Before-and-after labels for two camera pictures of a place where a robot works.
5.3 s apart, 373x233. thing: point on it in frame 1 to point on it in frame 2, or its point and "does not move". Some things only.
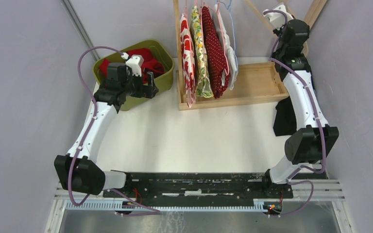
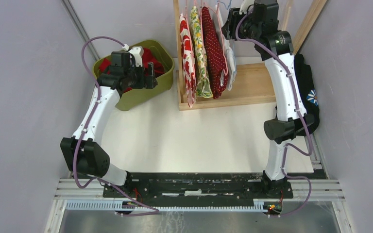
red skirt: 150,64 does not move
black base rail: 199,185 does not move
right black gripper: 278,32 to 233,14
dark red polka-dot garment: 215,54 does not move
